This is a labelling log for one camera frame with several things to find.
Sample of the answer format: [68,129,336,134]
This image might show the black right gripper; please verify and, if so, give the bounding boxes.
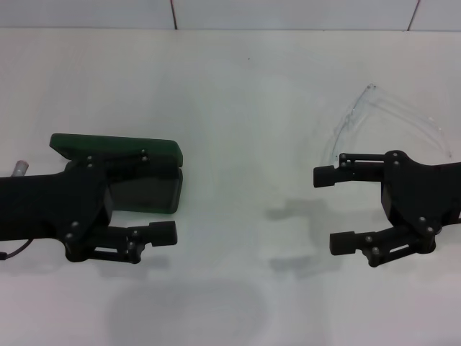
[313,150,461,268]

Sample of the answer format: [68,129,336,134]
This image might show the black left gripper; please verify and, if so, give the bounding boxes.
[0,147,178,264]

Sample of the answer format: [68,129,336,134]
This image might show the green glasses case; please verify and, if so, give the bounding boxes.
[49,133,184,214]

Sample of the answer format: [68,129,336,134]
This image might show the clear white glasses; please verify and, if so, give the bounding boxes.
[320,83,453,170]

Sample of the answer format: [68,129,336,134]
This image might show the left gripper cable with plug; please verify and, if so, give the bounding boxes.
[0,160,33,261]

